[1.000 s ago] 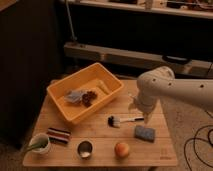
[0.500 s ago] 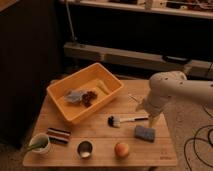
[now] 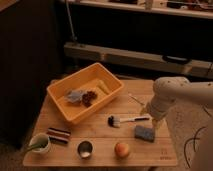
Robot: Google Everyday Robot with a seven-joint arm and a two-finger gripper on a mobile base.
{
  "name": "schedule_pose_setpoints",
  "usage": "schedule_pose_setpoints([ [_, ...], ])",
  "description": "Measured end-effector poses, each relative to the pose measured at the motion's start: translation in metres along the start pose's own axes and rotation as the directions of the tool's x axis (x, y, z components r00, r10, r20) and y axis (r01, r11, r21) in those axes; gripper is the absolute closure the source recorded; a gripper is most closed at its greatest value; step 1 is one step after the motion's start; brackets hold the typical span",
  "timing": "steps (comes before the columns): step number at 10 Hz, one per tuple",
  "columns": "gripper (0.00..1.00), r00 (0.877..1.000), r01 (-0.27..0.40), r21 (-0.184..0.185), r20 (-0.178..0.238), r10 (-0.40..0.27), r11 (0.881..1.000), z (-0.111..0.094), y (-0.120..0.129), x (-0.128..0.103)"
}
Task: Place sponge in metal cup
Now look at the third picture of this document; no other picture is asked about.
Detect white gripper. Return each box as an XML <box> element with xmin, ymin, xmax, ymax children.
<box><xmin>140</xmin><ymin>103</ymin><xmax>166</xmax><ymax>130</ymax></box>

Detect blue grey sponge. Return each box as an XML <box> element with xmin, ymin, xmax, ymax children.
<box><xmin>134</xmin><ymin>125</ymin><xmax>155</xmax><ymax>142</ymax></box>

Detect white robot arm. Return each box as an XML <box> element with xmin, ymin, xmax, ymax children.
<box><xmin>145</xmin><ymin>77</ymin><xmax>213</xmax><ymax>171</ymax></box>

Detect small metal cup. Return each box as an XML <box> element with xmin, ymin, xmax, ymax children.
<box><xmin>77</xmin><ymin>141</ymin><xmax>93</xmax><ymax>159</ymax></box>

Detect black bristle brush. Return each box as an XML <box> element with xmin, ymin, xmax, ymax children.
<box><xmin>108</xmin><ymin>116</ymin><xmax>148</xmax><ymax>128</ymax></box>

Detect orange fruit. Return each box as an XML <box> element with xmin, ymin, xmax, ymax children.
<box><xmin>114</xmin><ymin>142</ymin><xmax>130</xmax><ymax>158</ymax></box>

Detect dark red grapes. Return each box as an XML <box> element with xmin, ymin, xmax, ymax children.
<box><xmin>82</xmin><ymin>91</ymin><xmax>97</xmax><ymax>107</ymax></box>

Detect yellow plastic bin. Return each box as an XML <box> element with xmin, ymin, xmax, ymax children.
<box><xmin>47</xmin><ymin>63</ymin><xmax>124</xmax><ymax>125</ymax></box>

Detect crumpled grey cloth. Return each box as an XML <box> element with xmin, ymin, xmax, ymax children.
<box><xmin>65</xmin><ymin>90</ymin><xmax>85</xmax><ymax>104</ymax></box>

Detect long grey case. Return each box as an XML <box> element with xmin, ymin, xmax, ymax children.
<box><xmin>64</xmin><ymin>42</ymin><xmax>213</xmax><ymax>79</ymax></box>

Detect vertical metal pole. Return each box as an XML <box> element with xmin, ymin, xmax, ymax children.
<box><xmin>65</xmin><ymin>0</ymin><xmax>77</xmax><ymax>42</ymax></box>

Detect background shelf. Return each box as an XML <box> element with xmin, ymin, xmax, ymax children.
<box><xmin>61</xmin><ymin>0</ymin><xmax>213</xmax><ymax>19</ymax></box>

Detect green utensil in mug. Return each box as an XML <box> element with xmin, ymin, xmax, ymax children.
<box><xmin>24</xmin><ymin>140</ymin><xmax>48</xmax><ymax>153</ymax></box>

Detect black floor cables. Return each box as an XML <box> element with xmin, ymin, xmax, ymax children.
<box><xmin>182</xmin><ymin>106</ymin><xmax>213</xmax><ymax>169</ymax></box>

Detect black case handle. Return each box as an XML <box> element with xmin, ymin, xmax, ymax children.
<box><xmin>162</xmin><ymin>55</ymin><xmax>191</xmax><ymax>65</ymax></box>

